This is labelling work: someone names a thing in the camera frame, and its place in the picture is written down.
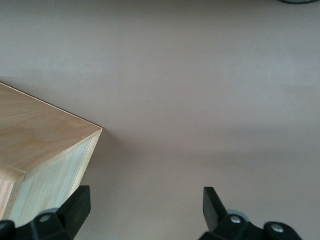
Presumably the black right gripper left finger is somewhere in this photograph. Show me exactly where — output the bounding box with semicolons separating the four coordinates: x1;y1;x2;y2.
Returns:
0;184;92;240

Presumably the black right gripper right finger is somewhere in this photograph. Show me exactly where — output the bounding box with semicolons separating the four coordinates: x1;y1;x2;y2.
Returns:
198;186;304;240

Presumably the green cable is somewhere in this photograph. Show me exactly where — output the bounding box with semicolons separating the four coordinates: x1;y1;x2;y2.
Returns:
276;0;320;6

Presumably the wooden drawer cabinet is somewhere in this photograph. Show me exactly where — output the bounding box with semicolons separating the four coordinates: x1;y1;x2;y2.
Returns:
0;81;104;224

